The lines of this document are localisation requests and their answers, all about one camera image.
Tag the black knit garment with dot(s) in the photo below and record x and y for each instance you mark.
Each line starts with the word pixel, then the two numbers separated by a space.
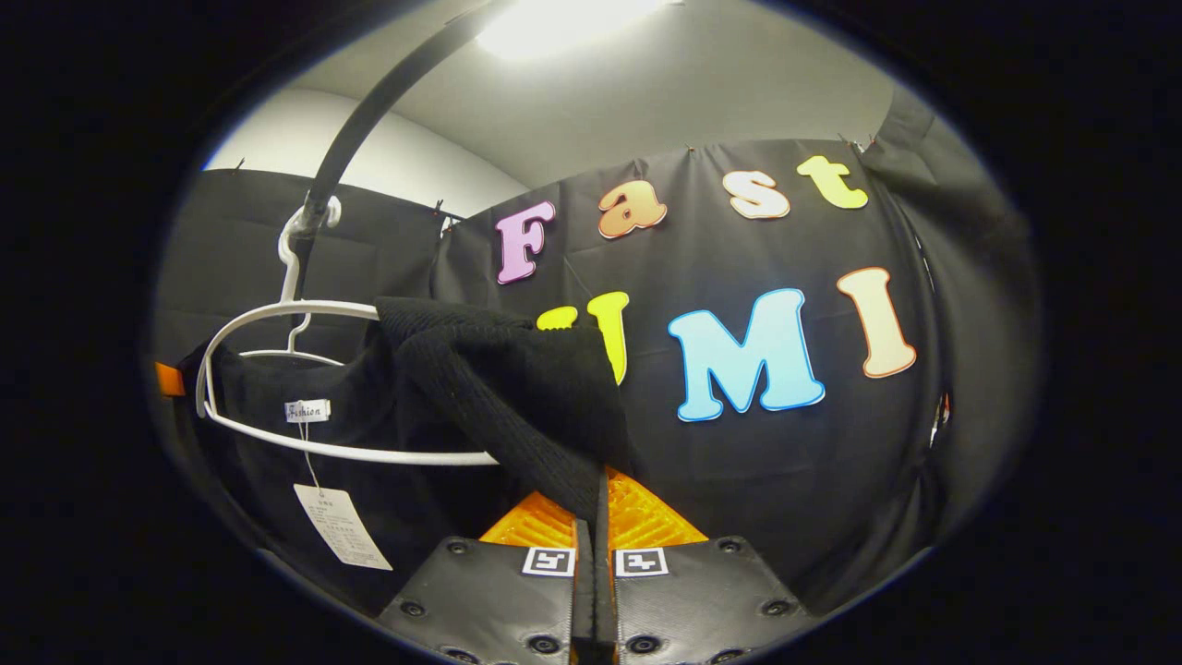
pixel 480 388

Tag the white plastic hanger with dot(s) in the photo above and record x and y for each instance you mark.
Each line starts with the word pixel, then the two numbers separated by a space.
pixel 288 351
pixel 305 308

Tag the black metal clothes rack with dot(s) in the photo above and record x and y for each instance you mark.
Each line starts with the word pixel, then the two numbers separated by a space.
pixel 369 102

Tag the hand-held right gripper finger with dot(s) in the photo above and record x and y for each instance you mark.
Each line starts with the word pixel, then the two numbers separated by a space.
pixel 584 591
pixel 605 591

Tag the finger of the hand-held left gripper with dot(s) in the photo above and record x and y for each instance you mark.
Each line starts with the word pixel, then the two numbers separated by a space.
pixel 170 380

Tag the black backdrop cloth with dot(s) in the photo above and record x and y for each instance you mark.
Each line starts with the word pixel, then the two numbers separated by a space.
pixel 785 480

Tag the large ceiling light panel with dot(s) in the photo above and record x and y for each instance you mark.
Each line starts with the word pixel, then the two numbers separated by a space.
pixel 563 23

